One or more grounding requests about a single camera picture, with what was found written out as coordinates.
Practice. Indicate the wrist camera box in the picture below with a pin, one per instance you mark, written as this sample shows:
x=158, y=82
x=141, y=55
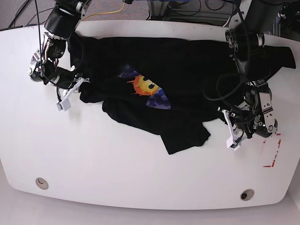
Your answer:
x=230, y=143
x=63, y=105

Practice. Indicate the table cable grommet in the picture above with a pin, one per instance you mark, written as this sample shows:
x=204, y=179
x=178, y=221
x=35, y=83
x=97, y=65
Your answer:
x=42, y=183
x=247, y=195

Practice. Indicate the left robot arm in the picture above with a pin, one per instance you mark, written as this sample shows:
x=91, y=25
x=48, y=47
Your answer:
x=250, y=58

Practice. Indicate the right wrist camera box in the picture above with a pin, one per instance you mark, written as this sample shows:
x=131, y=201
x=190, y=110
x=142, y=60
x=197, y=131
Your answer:
x=63, y=105

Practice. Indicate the right table cable grommet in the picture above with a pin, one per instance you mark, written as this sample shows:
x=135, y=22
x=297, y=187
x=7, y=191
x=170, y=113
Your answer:
x=247, y=195

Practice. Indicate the black t-shirt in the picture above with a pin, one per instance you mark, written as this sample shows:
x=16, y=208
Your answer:
x=166, y=86

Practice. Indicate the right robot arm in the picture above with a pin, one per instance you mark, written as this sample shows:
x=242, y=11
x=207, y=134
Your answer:
x=60, y=27

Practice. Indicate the red tape rectangle marking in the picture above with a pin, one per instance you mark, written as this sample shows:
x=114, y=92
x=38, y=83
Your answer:
x=270, y=150

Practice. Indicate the left table cable grommet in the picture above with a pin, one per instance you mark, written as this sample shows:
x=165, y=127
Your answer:
x=42, y=183

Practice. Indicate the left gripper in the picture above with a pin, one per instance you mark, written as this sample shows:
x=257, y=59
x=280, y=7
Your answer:
x=238, y=130

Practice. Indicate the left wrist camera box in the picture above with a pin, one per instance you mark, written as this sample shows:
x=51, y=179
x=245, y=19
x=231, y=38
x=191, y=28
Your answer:
x=230, y=143

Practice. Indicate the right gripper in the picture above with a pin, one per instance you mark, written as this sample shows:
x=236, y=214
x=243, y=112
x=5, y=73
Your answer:
x=69, y=86

